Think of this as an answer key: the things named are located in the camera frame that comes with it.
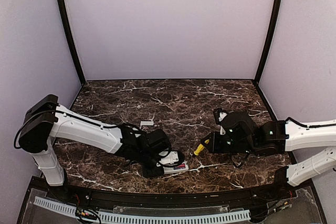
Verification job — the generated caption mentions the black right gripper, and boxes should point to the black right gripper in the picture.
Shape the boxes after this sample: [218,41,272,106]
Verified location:
[201,131,256,154]

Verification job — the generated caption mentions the yellow handled screwdriver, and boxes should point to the yellow handled screwdriver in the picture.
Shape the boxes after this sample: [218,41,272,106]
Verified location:
[193,144,205,156]

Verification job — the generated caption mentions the grey battery cover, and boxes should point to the grey battery cover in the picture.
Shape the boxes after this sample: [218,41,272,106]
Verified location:
[140,121,154,126]

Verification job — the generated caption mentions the white button remote control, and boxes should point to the white button remote control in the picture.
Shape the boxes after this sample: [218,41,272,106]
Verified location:
[163,162,189,175]

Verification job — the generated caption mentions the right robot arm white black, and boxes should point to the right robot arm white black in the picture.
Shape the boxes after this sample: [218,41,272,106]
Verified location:
[194,109,335,200]

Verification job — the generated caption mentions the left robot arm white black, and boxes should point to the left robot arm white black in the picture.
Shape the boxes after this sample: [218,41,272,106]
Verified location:
[14,94,179,201]

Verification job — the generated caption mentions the red blue battery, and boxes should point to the red blue battery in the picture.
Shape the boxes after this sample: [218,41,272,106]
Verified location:
[174,164,187,170]

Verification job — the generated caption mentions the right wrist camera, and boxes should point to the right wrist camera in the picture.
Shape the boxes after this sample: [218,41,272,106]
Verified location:
[213,108,228,125]

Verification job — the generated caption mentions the white slotted cable duct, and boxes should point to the white slotted cable duct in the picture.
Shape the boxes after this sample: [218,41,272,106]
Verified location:
[34,196,250,224]

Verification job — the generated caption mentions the right black frame post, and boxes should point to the right black frame post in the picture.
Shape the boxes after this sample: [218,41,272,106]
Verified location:
[254,0,281,86]

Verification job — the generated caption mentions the black frame post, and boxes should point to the black frame post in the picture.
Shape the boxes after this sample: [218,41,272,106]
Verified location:
[254,0,281,86]
[57,0,86,85]

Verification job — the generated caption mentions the left black frame post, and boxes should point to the left black frame post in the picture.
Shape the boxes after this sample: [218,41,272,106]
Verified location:
[57,0,86,85]

